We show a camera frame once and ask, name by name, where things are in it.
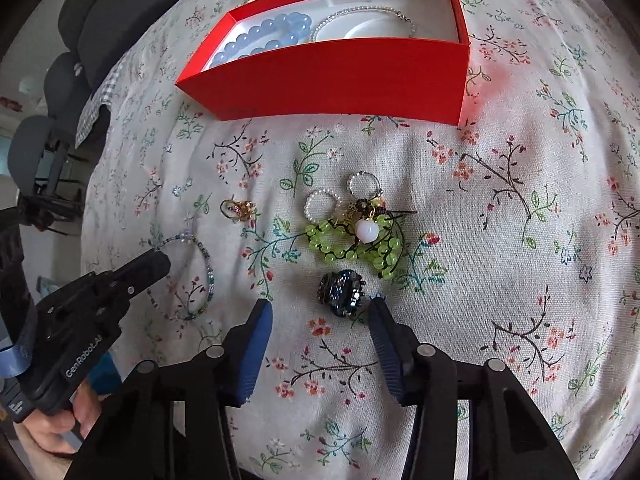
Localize multicolor seed bead bracelet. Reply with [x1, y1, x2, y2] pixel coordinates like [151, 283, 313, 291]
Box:
[147, 233, 216, 323]

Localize black crystal hair claw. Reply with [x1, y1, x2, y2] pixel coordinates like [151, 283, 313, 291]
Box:
[317, 269, 366, 318]

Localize gold charm ring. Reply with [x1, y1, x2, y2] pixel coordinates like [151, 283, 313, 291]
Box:
[219, 197, 258, 224]

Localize green bead bracelet white pendant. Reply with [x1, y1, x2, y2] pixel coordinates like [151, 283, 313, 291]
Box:
[305, 197, 416, 280]

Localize red jewelry box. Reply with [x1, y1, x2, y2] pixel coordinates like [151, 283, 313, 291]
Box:
[176, 0, 471, 125]

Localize person's left hand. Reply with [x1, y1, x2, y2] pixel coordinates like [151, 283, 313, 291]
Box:
[14, 379, 102, 455]

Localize grey office chair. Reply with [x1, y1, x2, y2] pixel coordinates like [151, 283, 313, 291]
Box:
[8, 52, 91, 230]

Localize floral bed sheet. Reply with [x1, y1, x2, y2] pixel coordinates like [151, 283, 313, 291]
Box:
[82, 0, 639, 479]

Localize dark grey cushion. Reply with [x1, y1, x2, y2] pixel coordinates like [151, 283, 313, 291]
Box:
[58, 0, 179, 90]

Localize small pearl ring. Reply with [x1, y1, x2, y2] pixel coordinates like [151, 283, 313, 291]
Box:
[302, 187, 343, 224]

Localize small silver bead ring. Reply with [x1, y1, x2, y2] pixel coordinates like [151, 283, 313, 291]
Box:
[346, 170, 384, 201]

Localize blue bead bracelet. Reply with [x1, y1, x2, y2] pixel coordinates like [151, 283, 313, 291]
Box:
[208, 11, 314, 70]

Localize pearl bead necklace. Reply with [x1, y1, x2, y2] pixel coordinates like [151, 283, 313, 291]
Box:
[308, 4, 418, 45]

